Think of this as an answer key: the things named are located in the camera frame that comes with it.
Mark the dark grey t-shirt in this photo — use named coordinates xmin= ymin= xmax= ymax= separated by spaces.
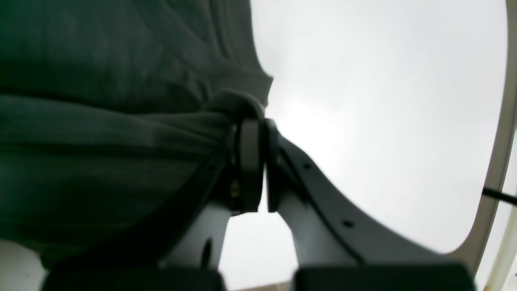
xmin=1 ymin=0 xmax=273 ymax=268

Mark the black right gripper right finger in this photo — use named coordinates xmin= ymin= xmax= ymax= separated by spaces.
xmin=265 ymin=119 xmax=476 ymax=291

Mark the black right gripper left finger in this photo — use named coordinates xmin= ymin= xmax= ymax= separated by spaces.
xmin=42 ymin=119 xmax=265 ymax=291

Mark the black vertical pole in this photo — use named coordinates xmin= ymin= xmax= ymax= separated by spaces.
xmin=482 ymin=187 xmax=517 ymax=207

